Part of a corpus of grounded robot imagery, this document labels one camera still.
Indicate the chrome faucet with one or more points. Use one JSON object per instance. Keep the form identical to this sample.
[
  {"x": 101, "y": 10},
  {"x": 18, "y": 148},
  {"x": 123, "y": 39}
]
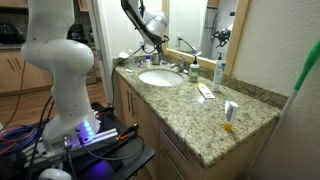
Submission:
[{"x": 181, "y": 66}]

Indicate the green soap pump bottle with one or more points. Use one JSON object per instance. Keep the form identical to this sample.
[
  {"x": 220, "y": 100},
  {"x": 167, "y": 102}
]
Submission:
[{"x": 194, "y": 71}]

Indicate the tall white lotion tube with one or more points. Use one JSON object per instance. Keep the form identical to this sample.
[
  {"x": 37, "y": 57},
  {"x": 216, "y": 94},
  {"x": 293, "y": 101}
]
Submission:
[{"x": 218, "y": 74}]

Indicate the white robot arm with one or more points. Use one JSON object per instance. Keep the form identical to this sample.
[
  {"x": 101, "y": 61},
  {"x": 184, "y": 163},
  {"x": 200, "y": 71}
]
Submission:
[{"x": 48, "y": 47}]

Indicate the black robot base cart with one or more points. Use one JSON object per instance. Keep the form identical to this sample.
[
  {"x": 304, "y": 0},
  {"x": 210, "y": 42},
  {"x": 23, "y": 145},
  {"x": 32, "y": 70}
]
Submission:
[{"x": 116, "y": 152}]

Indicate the small white bottle blue cap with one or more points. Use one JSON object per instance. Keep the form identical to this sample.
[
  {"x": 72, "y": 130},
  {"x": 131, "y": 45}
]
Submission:
[{"x": 148, "y": 61}]

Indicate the white tube yellow cap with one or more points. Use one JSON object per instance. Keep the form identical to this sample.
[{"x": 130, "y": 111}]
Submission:
[{"x": 204, "y": 90}]

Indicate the upright tube yellow cap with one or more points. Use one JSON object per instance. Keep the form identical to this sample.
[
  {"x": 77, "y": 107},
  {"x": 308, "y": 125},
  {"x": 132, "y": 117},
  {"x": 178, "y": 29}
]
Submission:
[{"x": 230, "y": 114}]

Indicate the white oval sink basin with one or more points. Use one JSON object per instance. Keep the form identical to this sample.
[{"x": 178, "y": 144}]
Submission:
[{"x": 159, "y": 77}]

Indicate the grey metal cup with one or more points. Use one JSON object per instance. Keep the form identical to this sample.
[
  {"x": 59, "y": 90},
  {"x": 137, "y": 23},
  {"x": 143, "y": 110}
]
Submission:
[{"x": 156, "y": 58}]

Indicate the wooden vanity cabinet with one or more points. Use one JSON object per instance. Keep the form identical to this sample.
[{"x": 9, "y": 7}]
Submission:
[{"x": 187, "y": 131}]

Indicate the wood framed mirror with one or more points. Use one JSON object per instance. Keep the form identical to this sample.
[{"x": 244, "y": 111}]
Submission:
[{"x": 208, "y": 26}]

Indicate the green white mop handle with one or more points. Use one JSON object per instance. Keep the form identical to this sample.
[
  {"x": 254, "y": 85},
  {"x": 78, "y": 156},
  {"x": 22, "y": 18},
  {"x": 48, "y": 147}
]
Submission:
[{"x": 312, "y": 58}]

